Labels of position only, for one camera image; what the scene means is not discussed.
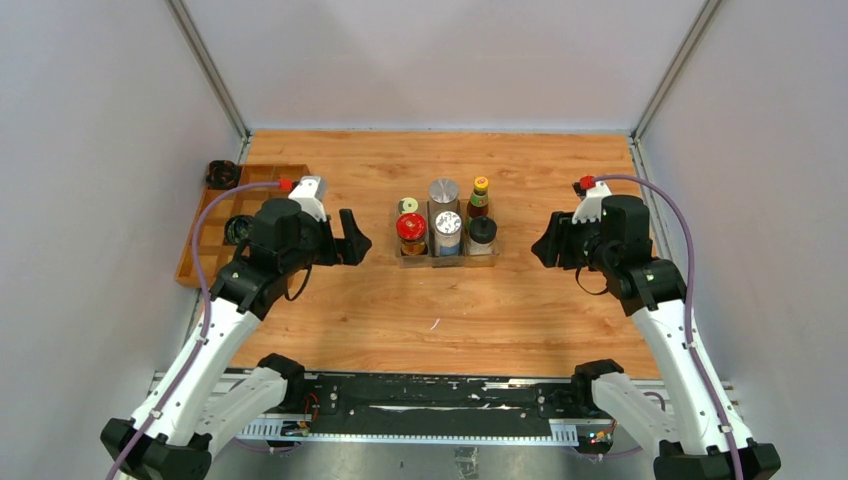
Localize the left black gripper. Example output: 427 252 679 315
281 207 371 276

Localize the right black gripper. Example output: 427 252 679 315
531 209 617 273

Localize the red lid sauce jar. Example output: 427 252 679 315
396 213 428 256

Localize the black lid spice bottle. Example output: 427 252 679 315
467 216 498 256

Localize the yellow lid spice bottle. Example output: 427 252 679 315
397 197 420 216

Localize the yellow cap sauce bottle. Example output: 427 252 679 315
466 176 490 222

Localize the clear plastic organizer bin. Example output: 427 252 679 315
390 197 501 268

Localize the silver lid blue bottle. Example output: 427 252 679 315
433 211 463 257

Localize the silver lid glass jar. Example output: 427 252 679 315
428 178 460 215

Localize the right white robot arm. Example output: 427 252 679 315
531 195 781 479

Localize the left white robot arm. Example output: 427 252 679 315
100 198 372 479

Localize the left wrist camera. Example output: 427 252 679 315
288 175 328 222

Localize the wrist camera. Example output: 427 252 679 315
288 175 328 222
571 180 611 224

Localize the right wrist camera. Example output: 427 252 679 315
571 180 611 224

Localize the black cable coil middle left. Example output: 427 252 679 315
223 214 256 247

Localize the black cable coil outside tray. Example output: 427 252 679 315
205 159 242 191

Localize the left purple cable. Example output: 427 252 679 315
105 178 294 480

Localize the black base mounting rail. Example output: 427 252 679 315
264 372 615 443

